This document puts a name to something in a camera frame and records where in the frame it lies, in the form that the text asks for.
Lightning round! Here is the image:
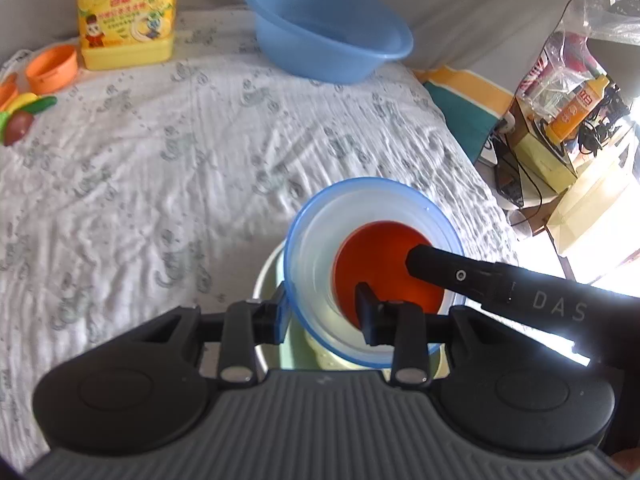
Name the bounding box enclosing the pale yellow cardboard box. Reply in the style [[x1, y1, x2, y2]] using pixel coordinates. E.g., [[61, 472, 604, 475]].
[[514, 125, 581, 195]]

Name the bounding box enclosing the clear plastic bag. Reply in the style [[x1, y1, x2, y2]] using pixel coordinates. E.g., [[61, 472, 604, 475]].
[[517, 0, 640, 116]]

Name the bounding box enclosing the yellow toy banana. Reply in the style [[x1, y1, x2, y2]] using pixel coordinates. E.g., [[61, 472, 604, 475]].
[[2, 92, 39, 112]]

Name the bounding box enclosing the black cable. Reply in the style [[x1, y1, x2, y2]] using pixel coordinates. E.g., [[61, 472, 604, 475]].
[[492, 147, 558, 211]]

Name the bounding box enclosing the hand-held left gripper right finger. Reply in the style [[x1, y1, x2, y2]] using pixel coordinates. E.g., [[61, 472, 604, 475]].
[[354, 282, 511, 390]]

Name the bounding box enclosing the orange squeeze bottle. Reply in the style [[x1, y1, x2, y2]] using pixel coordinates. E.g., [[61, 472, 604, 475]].
[[544, 73, 611, 145]]

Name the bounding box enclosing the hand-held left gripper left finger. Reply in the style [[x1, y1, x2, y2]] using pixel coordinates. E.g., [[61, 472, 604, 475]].
[[127, 282, 293, 390]]

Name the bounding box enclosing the white printed blanket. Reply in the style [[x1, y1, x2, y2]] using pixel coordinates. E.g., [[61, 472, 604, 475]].
[[0, 7, 521, 466]]

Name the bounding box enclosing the blue translucent bowl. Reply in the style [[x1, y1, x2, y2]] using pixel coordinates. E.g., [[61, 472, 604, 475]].
[[283, 177, 469, 369]]

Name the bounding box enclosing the blue plastic basin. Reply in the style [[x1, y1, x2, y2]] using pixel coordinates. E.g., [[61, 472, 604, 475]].
[[243, 0, 415, 85]]

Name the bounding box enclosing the striped teal yellow cushion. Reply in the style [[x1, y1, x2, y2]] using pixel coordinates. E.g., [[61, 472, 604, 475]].
[[414, 64, 516, 165]]

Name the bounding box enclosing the brown toy fruit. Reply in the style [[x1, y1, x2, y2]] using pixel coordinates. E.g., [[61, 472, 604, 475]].
[[4, 111, 35, 147]]

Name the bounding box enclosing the clear plastic bowl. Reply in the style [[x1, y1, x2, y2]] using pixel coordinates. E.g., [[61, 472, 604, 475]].
[[290, 185, 458, 361]]

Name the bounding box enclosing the pale green plate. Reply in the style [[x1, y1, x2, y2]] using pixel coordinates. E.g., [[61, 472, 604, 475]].
[[252, 239, 451, 372]]

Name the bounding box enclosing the yellow detergent bottle with pump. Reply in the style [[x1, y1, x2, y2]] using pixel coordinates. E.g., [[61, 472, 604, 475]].
[[75, 0, 176, 71]]

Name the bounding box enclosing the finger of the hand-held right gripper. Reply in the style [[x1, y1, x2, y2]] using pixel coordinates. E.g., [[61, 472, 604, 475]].
[[405, 244, 505, 307]]

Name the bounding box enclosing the green toy vegetable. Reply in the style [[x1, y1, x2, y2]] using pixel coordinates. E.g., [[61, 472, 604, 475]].
[[19, 95, 59, 116]]

